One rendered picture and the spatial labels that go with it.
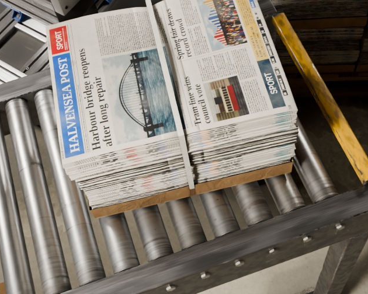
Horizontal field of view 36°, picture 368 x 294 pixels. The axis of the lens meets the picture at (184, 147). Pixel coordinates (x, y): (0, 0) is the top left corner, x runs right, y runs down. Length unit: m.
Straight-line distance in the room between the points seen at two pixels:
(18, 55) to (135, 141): 1.34
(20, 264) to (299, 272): 1.01
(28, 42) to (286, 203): 1.38
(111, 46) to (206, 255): 0.40
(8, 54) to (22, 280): 1.24
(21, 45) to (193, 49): 1.31
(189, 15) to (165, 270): 0.45
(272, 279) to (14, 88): 1.00
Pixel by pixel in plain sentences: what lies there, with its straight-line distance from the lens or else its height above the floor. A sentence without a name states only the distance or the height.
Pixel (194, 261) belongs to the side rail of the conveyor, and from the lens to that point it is 1.03.
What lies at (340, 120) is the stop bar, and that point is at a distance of 1.14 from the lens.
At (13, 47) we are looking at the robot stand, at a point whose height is 0.21.
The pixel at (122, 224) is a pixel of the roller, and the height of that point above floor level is 0.79.
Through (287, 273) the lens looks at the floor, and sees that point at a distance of 1.86.
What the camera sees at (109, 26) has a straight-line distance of 1.02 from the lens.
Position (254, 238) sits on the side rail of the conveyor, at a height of 0.80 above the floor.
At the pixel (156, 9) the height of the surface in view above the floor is 1.03.
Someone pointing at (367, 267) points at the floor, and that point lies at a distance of 1.90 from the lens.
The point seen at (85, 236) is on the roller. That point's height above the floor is 0.80.
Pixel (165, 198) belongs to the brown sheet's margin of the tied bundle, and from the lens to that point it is 1.06.
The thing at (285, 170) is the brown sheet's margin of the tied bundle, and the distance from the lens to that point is 1.07.
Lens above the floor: 1.78
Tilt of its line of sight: 60 degrees down
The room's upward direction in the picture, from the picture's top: 12 degrees counter-clockwise
